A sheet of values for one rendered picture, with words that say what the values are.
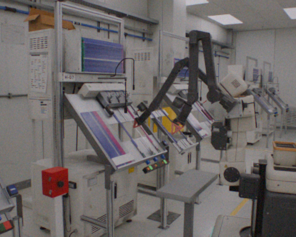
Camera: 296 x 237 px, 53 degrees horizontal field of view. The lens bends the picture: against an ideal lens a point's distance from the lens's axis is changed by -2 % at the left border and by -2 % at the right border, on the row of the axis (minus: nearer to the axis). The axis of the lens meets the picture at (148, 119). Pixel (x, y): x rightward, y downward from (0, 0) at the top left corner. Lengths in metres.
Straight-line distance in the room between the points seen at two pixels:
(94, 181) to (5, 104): 1.75
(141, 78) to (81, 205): 1.81
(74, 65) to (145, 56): 1.38
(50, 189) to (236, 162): 1.16
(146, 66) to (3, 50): 1.64
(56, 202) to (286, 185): 1.36
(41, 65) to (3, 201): 1.27
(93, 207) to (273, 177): 1.36
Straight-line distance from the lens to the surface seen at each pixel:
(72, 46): 2.45
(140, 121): 2.45
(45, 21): 2.66
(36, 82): 2.60
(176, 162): 3.52
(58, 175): 1.90
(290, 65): 9.74
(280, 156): 2.02
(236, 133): 2.03
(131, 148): 2.36
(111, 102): 2.49
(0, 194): 1.62
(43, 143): 4.13
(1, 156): 3.82
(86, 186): 2.37
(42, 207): 2.81
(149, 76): 3.58
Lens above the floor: 1.31
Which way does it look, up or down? 7 degrees down
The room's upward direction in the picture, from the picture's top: 1 degrees clockwise
